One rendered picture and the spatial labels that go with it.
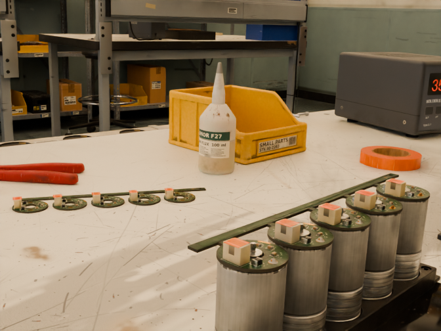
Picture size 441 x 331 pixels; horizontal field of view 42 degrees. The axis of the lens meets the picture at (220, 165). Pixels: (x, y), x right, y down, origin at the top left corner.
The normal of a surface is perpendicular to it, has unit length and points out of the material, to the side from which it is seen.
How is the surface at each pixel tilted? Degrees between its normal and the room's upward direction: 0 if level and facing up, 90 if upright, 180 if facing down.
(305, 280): 90
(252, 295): 90
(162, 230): 0
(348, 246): 90
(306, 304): 90
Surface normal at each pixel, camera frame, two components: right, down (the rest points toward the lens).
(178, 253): 0.04, -0.97
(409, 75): -0.87, 0.10
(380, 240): 0.07, 0.26
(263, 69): 0.62, 0.22
